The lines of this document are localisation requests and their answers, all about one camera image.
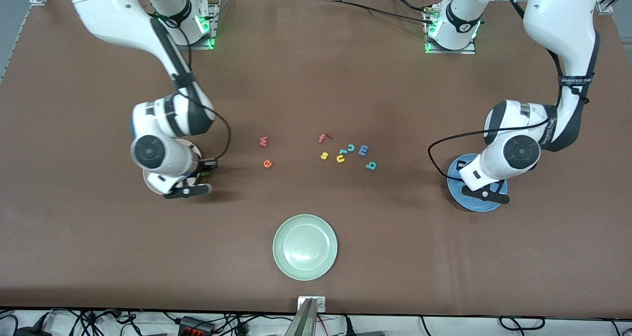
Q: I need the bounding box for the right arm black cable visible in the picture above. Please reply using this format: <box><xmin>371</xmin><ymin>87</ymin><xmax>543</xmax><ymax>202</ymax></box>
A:
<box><xmin>151</xmin><ymin>15</ymin><xmax>232</xmax><ymax>162</ymax></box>

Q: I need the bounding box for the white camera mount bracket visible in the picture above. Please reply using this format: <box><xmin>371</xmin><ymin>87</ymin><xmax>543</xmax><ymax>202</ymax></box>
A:
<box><xmin>297</xmin><ymin>297</ymin><xmax>326</xmax><ymax>313</ymax></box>

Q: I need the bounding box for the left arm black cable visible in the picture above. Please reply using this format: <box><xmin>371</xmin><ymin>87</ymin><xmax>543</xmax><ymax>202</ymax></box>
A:
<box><xmin>428</xmin><ymin>0</ymin><xmax>591</xmax><ymax>175</ymax></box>

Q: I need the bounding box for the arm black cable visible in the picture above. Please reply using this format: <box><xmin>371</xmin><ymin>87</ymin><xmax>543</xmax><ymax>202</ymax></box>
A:
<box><xmin>428</xmin><ymin>0</ymin><xmax>591</xmax><ymax>175</ymax></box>
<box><xmin>151</xmin><ymin>15</ymin><xmax>232</xmax><ymax>162</ymax></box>

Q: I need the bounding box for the short black table cable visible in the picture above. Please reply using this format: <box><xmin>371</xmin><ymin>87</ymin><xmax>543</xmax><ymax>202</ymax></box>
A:
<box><xmin>390</xmin><ymin>0</ymin><xmax>436</xmax><ymax>13</ymax></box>

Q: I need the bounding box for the blue plate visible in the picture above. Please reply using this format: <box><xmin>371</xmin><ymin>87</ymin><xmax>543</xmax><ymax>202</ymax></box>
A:
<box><xmin>446</xmin><ymin>153</ymin><xmax>508</xmax><ymax>213</ymax></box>

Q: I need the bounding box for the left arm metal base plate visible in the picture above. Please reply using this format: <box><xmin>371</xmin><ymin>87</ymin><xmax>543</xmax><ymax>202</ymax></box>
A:
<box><xmin>425</xmin><ymin>5</ymin><xmax>477</xmax><ymax>55</ymax></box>

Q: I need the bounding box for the grey aluminium mount bar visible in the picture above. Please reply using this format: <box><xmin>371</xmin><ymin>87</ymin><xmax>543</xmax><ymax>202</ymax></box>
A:
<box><xmin>285</xmin><ymin>299</ymin><xmax>317</xmax><ymax>336</ymax></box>

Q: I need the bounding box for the long black table cable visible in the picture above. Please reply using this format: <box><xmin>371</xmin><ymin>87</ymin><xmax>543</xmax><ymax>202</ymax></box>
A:
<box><xmin>326</xmin><ymin>0</ymin><xmax>436</xmax><ymax>26</ymax></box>

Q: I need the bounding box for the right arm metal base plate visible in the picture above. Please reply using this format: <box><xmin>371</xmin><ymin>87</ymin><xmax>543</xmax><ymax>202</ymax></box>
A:
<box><xmin>170</xmin><ymin>3</ymin><xmax>219</xmax><ymax>50</ymax></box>

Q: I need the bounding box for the pale green plate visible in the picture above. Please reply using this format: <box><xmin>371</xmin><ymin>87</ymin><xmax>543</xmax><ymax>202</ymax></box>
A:
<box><xmin>273</xmin><ymin>214</ymin><xmax>338</xmax><ymax>281</ymax></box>

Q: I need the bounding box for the black orange connector box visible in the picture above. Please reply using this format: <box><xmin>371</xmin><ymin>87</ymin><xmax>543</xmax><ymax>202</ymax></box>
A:
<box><xmin>179</xmin><ymin>316</ymin><xmax>216</xmax><ymax>336</ymax></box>

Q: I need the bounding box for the beige brown plate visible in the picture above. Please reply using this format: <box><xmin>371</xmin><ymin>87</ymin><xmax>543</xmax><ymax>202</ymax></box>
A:
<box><xmin>143</xmin><ymin>139</ymin><xmax>203</xmax><ymax>196</ymax></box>

